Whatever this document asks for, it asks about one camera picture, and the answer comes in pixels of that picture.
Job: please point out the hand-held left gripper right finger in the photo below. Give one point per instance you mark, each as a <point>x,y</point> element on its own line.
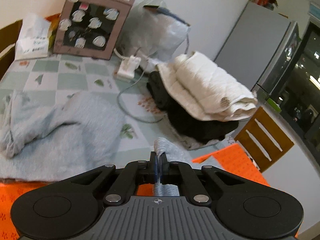
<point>163,167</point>

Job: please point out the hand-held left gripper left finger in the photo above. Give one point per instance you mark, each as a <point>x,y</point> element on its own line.
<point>155,167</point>

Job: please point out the brownish grey garment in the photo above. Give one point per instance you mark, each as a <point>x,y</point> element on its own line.
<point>195,144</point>

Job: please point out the black clothing pile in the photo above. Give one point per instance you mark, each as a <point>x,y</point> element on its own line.
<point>195,125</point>

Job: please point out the orange flower-patterned mat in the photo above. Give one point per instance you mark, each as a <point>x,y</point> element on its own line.
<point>237,165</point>

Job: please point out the folded cream blanket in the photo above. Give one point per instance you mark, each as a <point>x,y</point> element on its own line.
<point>207,87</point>

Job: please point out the wooden chair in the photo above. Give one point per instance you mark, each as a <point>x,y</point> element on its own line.
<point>5,52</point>
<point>250,132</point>

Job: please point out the white power strip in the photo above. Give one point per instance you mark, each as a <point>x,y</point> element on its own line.
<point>127,67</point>

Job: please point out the large translucent plastic bag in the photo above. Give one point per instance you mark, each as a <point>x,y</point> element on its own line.
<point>155,37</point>

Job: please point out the grey refrigerator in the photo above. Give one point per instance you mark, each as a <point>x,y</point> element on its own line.
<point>257,47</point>

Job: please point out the dark glass door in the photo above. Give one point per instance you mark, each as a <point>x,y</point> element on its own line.
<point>302,85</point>

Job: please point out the cardboard box with stickers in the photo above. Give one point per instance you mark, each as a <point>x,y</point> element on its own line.
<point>100,10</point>

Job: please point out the orange packet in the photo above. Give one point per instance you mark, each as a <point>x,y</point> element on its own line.
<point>53,30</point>

